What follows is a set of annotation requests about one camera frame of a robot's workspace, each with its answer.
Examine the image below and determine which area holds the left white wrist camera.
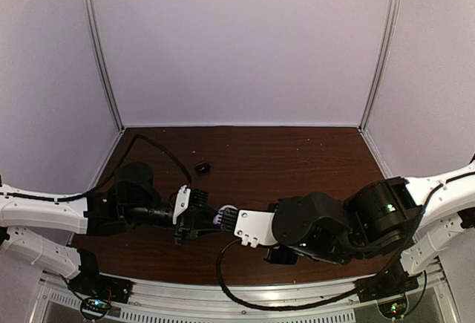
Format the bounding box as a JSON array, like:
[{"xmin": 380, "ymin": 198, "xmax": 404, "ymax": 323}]
[{"xmin": 172, "ymin": 185, "xmax": 209, "ymax": 225}]

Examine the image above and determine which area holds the left black braided cable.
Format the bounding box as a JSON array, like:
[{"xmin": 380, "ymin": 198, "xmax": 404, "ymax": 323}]
[{"xmin": 0, "ymin": 133, "xmax": 194, "ymax": 200}]

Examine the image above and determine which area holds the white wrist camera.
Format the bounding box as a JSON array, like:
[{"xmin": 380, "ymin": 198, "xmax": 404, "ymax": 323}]
[
  {"xmin": 218, "ymin": 209, "xmax": 278, "ymax": 249},
  {"xmin": 172, "ymin": 185, "xmax": 209, "ymax": 225}
]

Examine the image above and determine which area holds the front aluminium rail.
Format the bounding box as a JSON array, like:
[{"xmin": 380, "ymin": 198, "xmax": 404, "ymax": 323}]
[{"xmin": 26, "ymin": 264, "xmax": 461, "ymax": 322}]

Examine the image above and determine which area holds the black braided cable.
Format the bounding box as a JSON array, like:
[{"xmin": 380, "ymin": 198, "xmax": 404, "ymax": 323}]
[
  {"xmin": 215, "ymin": 203, "xmax": 428, "ymax": 311},
  {"xmin": 0, "ymin": 133, "xmax": 194, "ymax": 200}
]

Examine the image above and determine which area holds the small circuit board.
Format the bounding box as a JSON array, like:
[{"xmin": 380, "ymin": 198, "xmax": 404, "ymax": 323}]
[
  {"xmin": 79, "ymin": 297, "xmax": 111, "ymax": 320},
  {"xmin": 378, "ymin": 297, "xmax": 408, "ymax": 319}
]

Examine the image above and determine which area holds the right small circuit board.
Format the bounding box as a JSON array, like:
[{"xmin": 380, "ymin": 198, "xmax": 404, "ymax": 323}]
[{"xmin": 378, "ymin": 297, "xmax": 408, "ymax": 319}]

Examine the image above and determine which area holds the right black braided cable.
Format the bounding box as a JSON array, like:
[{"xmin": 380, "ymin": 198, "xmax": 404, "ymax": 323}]
[{"xmin": 215, "ymin": 203, "xmax": 428, "ymax": 311}]

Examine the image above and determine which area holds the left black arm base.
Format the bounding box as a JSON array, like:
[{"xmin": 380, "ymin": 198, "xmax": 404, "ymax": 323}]
[{"xmin": 68, "ymin": 249, "xmax": 133, "ymax": 304}]

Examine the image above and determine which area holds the left small circuit board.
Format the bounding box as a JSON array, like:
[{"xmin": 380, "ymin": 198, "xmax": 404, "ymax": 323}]
[{"xmin": 79, "ymin": 297, "xmax": 111, "ymax": 320}]

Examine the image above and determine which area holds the lavender charging case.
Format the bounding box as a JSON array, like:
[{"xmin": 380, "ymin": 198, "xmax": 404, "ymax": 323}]
[{"xmin": 213, "ymin": 204, "xmax": 237, "ymax": 225}]

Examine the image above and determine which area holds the left aluminium frame post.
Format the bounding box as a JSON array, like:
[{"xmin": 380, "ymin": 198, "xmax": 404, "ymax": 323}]
[{"xmin": 83, "ymin": 0, "xmax": 125, "ymax": 132}]

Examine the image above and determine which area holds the black glossy charging case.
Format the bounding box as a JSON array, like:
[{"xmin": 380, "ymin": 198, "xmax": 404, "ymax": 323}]
[{"xmin": 194, "ymin": 161, "xmax": 211, "ymax": 174}]

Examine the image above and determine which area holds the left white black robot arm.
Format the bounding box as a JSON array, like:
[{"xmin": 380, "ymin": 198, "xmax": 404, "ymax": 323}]
[{"xmin": 1, "ymin": 162, "xmax": 219, "ymax": 296}]

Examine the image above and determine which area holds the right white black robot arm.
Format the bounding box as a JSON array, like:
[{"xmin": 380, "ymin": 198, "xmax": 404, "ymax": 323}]
[{"xmin": 266, "ymin": 163, "xmax": 474, "ymax": 295}]

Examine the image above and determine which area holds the aluminium frame post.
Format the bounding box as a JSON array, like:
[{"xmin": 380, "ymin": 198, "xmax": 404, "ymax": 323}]
[
  {"xmin": 358, "ymin": 0, "xmax": 401, "ymax": 133},
  {"xmin": 83, "ymin": 0, "xmax": 125, "ymax": 132}
]

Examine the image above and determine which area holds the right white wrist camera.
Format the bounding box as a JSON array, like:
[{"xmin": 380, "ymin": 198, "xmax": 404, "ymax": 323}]
[{"xmin": 218, "ymin": 209, "xmax": 278, "ymax": 249}]

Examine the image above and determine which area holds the right aluminium frame post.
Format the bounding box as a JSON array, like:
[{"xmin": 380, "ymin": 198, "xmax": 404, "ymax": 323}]
[{"xmin": 358, "ymin": 0, "xmax": 401, "ymax": 133}]

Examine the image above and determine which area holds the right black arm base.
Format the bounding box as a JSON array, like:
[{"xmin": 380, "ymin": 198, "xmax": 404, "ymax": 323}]
[{"xmin": 355, "ymin": 261, "xmax": 420, "ymax": 302}]

